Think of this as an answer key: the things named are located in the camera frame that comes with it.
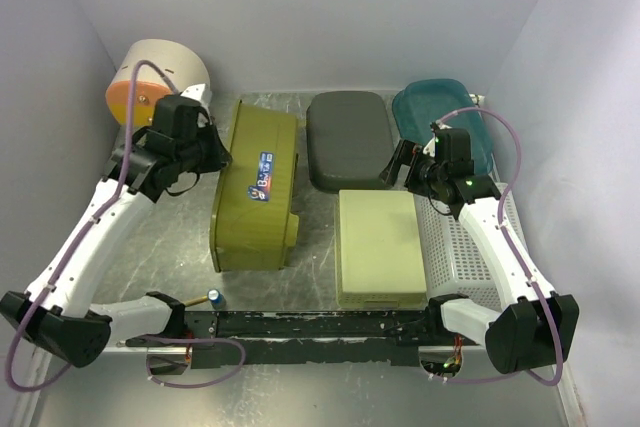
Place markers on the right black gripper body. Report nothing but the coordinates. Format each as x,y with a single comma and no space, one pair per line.
424,175

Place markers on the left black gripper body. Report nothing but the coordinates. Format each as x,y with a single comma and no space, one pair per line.
206,155

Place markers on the teal transparent container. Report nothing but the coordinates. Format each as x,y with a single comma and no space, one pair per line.
422,103

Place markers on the dark grey container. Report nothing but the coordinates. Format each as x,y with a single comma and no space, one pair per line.
349,140

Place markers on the olive green large tub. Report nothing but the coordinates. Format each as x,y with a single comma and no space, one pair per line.
252,225

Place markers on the white perforated basket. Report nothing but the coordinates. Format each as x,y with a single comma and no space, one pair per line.
452,261

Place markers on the cream perforated basket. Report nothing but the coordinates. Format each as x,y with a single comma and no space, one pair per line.
378,256

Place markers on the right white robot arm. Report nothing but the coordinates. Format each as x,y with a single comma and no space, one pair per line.
535,325

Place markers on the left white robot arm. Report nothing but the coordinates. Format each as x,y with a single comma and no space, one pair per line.
56,312

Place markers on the cream cylinder orange drawers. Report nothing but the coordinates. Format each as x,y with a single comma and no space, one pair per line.
179,63

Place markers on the small blue capped bottle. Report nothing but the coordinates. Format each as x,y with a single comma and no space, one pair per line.
216,299

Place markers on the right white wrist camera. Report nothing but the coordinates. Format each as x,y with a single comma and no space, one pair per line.
429,148

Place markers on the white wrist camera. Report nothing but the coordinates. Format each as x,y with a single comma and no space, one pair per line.
429,148
203,95

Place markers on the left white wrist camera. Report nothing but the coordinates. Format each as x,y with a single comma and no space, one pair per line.
203,95

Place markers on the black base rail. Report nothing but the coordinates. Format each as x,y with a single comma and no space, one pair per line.
404,338

